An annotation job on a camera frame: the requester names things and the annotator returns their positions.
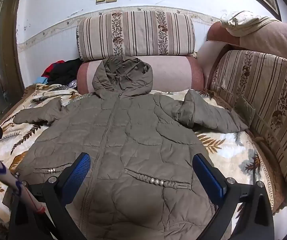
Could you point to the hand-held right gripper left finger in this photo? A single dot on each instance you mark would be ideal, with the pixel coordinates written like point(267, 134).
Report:
point(78, 173)

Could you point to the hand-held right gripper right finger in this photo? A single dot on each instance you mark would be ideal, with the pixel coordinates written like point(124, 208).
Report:
point(208, 177)

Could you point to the olive quilted hooded jacket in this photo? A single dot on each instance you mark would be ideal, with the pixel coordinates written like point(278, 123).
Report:
point(133, 130)

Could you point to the leaf print blanket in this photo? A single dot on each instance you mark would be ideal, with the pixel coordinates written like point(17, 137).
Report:
point(233, 145)

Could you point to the light blue garment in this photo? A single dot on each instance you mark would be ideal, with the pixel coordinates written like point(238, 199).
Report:
point(42, 80)

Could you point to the red garment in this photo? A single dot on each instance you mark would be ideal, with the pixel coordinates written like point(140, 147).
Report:
point(49, 69)

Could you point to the purple plastic bag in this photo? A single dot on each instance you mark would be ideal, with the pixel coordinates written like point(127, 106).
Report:
point(73, 83)

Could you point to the black garment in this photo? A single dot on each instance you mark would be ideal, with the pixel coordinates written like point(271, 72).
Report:
point(66, 72)

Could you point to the striped floral cushion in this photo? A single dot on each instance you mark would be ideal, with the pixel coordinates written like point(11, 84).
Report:
point(138, 35)
point(271, 92)

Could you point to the pink bolster cushion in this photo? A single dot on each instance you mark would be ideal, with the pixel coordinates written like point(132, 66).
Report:
point(173, 72)
point(209, 60)

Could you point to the pink upper side cushion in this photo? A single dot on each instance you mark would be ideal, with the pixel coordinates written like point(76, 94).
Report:
point(271, 40)

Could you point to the cream cloth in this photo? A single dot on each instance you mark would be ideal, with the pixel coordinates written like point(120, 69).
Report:
point(243, 21)

